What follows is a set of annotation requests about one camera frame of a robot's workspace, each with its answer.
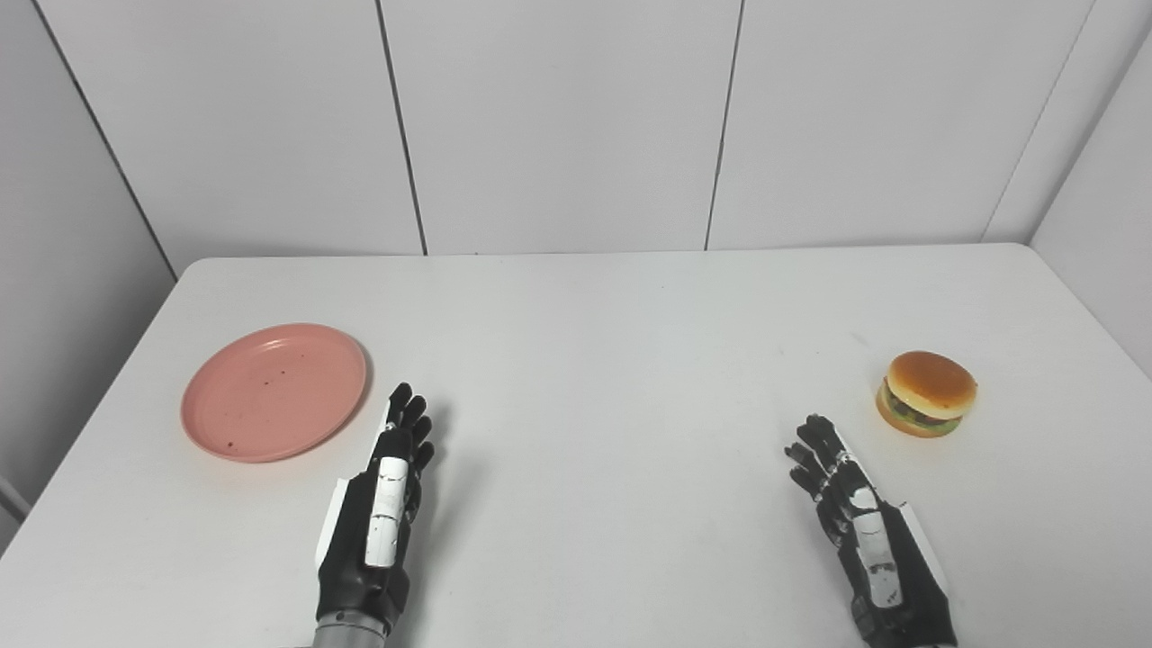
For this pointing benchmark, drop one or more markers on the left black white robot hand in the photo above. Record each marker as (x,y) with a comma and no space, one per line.
(385,513)

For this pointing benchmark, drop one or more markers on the white wall trim strip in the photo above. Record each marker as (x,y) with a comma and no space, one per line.
(11,499)

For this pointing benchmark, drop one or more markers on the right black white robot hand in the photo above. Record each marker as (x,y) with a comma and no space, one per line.
(877,549)

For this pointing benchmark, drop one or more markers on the pink round plate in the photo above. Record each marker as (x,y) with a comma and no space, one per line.
(270,396)

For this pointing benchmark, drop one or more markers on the toy hamburger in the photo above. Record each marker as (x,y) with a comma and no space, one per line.
(931,382)

